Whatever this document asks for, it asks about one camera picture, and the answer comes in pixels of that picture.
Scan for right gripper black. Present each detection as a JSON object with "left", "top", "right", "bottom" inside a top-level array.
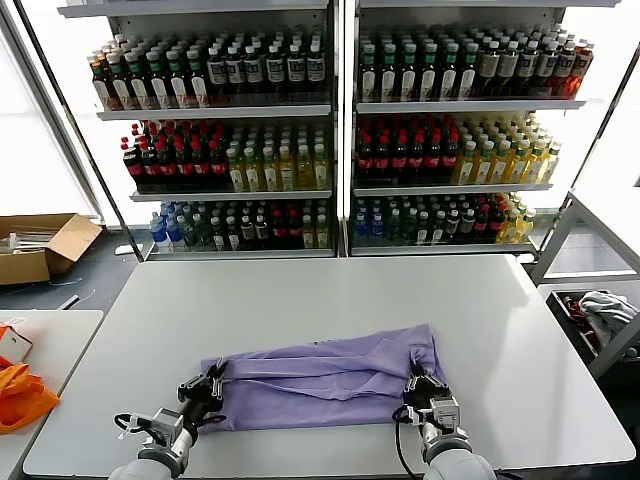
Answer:
[{"left": 403, "top": 364, "right": 450, "bottom": 416}]

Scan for small white side table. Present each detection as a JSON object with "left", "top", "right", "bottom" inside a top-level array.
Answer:
[{"left": 0, "top": 309, "right": 105, "bottom": 480}]

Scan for grey window mullion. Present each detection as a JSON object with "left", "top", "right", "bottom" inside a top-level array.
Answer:
[{"left": 0, "top": 7, "right": 106, "bottom": 226}]

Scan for thin dark metal pole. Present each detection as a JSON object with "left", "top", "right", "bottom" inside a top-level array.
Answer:
[
  {"left": 529, "top": 42, "right": 640, "bottom": 256},
  {"left": 10, "top": 0, "right": 149, "bottom": 264}
]

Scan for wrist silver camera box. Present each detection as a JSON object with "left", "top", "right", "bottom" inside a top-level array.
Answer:
[
  {"left": 152, "top": 407, "right": 185, "bottom": 441},
  {"left": 430, "top": 394, "right": 461, "bottom": 429}
]

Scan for open cardboard box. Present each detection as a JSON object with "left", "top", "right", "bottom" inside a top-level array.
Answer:
[{"left": 0, "top": 213, "right": 104, "bottom": 286}]

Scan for orange fabric bag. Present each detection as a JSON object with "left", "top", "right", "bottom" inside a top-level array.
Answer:
[{"left": 0, "top": 322, "right": 61, "bottom": 435}]

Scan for purple t-shirt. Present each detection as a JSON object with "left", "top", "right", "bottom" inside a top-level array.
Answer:
[{"left": 199, "top": 323, "right": 451, "bottom": 434}]

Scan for cola bottle red cap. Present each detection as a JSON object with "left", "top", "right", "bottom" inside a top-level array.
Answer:
[
  {"left": 424, "top": 132, "right": 444, "bottom": 184},
  {"left": 157, "top": 141, "right": 177, "bottom": 194},
  {"left": 121, "top": 139, "right": 145, "bottom": 194},
  {"left": 355, "top": 133, "right": 375, "bottom": 184},
  {"left": 488, "top": 203, "right": 505, "bottom": 241},
  {"left": 473, "top": 203, "right": 490, "bottom": 241},
  {"left": 286, "top": 209, "right": 303, "bottom": 249},
  {"left": 174, "top": 140, "right": 195, "bottom": 193},
  {"left": 139, "top": 140, "right": 160, "bottom": 194},
  {"left": 208, "top": 140, "right": 229, "bottom": 193},
  {"left": 407, "top": 132, "right": 426, "bottom": 184},
  {"left": 372, "top": 133, "right": 391, "bottom": 184},
  {"left": 441, "top": 132, "right": 460, "bottom": 184},
  {"left": 389, "top": 133, "right": 409, "bottom": 184},
  {"left": 271, "top": 209, "right": 288, "bottom": 249},
  {"left": 191, "top": 141, "right": 211, "bottom": 193}
]

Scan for crumpled red garment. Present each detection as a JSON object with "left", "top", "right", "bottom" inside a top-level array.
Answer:
[{"left": 562, "top": 294, "right": 601, "bottom": 357}]

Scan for grey metal frame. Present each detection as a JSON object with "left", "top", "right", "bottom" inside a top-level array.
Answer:
[{"left": 529, "top": 189, "right": 640, "bottom": 381}]

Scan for small white box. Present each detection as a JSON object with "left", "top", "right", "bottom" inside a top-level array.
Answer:
[{"left": 0, "top": 330, "right": 34, "bottom": 362}]

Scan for dark bottle grey label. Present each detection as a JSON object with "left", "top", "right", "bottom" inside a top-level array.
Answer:
[
  {"left": 478, "top": 40, "right": 501, "bottom": 99},
  {"left": 498, "top": 40, "right": 520, "bottom": 99}
]

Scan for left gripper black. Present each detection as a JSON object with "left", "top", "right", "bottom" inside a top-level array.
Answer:
[{"left": 177, "top": 363, "right": 229, "bottom": 426}]

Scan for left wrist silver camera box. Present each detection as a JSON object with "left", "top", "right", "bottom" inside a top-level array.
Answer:
[{"left": 152, "top": 407, "right": 185, "bottom": 441}]

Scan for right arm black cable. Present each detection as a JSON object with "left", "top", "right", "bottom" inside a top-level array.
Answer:
[{"left": 392, "top": 404, "right": 426, "bottom": 476}]

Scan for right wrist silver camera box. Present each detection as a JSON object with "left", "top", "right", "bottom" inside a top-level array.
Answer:
[{"left": 430, "top": 394, "right": 461, "bottom": 429}]

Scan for black storage bin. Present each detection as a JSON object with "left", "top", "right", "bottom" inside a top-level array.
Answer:
[{"left": 544, "top": 288, "right": 640, "bottom": 374}]

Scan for grey metal shelf unit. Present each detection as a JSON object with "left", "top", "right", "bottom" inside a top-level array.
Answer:
[
  {"left": 56, "top": 0, "right": 346, "bottom": 262},
  {"left": 344, "top": 0, "right": 589, "bottom": 257}
]

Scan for white packing pieces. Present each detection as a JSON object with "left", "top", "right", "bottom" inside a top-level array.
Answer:
[{"left": 0, "top": 227, "right": 61, "bottom": 256}]

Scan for crumpled grey garment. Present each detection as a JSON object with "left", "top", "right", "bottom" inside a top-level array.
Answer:
[{"left": 577, "top": 289, "right": 640, "bottom": 346}]

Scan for left camera black cable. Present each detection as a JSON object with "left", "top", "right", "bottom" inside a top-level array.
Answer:
[{"left": 113, "top": 412, "right": 156, "bottom": 441}]

